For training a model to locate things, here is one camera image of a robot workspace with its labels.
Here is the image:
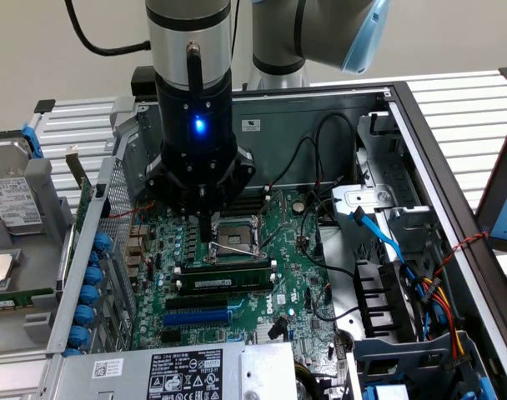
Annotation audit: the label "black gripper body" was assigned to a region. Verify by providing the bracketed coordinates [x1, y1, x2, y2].
[154, 72, 238, 216]

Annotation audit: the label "green RAM stick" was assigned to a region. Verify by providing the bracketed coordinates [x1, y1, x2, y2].
[181, 267, 276, 292]
[0, 291, 33, 312]

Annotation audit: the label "RAM slot white latches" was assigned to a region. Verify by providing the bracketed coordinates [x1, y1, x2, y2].
[172, 260, 279, 279]
[228, 195, 272, 212]
[171, 272, 280, 297]
[236, 187, 271, 200]

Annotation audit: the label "open PC case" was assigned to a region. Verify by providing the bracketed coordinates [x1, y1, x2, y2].
[34, 81, 507, 400]

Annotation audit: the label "CPU socket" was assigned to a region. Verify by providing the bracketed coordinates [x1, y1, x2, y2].
[206, 215, 266, 266]

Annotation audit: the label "metal locking lever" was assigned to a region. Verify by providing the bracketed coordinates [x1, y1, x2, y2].
[208, 239, 259, 258]

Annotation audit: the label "green graphics card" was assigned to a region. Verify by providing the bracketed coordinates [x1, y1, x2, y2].
[64, 143, 95, 229]

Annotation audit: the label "black box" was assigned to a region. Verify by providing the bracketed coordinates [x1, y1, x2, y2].
[129, 65, 158, 97]

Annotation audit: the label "silver disk bay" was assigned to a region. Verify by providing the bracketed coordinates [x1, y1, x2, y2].
[331, 182, 399, 229]

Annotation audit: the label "long black expansion slot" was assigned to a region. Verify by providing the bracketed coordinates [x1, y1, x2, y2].
[164, 293, 229, 311]

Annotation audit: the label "green motherboard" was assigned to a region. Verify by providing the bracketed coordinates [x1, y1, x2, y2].
[130, 189, 343, 355]

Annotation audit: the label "blue expansion slot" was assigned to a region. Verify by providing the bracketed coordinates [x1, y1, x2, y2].
[162, 309, 231, 328]

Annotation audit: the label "grey parts rack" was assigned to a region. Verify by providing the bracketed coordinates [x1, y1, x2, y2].
[0, 157, 78, 356]

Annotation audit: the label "silver hard disk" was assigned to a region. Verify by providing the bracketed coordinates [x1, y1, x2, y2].
[0, 139, 45, 238]

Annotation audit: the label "black angled plug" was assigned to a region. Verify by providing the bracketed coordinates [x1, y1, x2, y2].
[267, 315, 289, 341]

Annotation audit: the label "silver chipset heatsink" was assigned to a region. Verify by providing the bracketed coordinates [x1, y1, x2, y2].
[254, 319, 289, 344]

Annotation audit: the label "grey power supply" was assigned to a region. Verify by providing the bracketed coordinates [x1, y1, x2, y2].
[48, 341, 299, 400]

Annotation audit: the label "laptop screen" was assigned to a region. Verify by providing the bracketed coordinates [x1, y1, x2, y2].
[474, 102, 507, 256]

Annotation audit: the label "blue disk caddy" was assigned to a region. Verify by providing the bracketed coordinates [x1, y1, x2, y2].
[360, 383, 410, 400]

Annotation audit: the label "red black twisted wire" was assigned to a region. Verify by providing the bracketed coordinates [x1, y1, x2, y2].
[429, 231, 490, 279]
[108, 201, 157, 268]

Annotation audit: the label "black wire red tip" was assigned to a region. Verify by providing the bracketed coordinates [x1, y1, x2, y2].
[269, 136, 320, 189]
[314, 112, 359, 188]

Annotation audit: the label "short black connector cable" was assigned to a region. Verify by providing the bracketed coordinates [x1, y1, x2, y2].
[184, 40, 205, 112]

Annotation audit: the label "thin black wire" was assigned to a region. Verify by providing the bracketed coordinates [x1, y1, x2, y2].
[310, 286, 359, 323]
[299, 198, 358, 277]

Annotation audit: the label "blue disk rail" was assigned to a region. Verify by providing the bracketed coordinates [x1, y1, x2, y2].
[21, 121, 45, 160]

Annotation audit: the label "thick black gripper cable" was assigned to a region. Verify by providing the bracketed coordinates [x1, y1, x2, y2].
[63, 0, 153, 58]

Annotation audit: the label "blue disk data wire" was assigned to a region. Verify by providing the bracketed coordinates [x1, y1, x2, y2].
[348, 207, 430, 334]

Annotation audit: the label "black fan duct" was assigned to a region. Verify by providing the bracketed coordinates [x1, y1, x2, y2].
[352, 257, 419, 339]

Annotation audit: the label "red yellow black power wires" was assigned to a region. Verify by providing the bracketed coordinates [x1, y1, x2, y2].
[414, 275, 472, 375]

